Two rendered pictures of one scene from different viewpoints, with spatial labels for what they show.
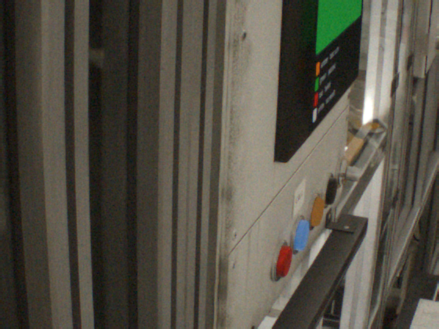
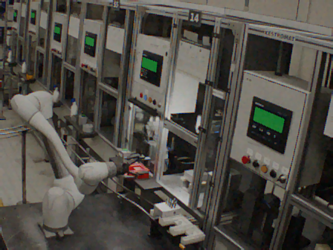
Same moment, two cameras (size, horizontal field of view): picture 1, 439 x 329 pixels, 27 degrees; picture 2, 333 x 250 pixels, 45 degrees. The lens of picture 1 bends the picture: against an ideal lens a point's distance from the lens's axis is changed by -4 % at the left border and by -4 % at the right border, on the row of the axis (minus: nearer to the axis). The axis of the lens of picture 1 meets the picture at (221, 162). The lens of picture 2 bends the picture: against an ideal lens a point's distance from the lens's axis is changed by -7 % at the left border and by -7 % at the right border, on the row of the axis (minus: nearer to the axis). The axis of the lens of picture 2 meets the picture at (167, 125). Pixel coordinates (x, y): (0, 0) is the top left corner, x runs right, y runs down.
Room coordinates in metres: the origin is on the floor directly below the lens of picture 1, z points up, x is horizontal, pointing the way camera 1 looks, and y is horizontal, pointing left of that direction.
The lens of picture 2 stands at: (2.62, -2.21, 2.10)
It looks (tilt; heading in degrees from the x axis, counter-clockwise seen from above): 17 degrees down; 127
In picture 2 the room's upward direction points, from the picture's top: 7 degrees clockwise
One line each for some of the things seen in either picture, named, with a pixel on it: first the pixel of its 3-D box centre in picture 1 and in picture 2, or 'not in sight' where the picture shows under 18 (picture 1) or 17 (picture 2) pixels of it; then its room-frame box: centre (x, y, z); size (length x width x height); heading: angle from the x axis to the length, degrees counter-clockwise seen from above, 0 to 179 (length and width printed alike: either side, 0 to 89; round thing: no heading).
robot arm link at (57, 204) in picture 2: not in sight; (56, 205); (0.85, -0.82, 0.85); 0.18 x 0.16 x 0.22; 113
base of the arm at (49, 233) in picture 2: not in sight; (56, 227); (0.87, -0.84, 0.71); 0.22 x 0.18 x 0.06; 161
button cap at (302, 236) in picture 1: (296, 234); not in sight; (0.83, -0.08, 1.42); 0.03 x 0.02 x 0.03; 161
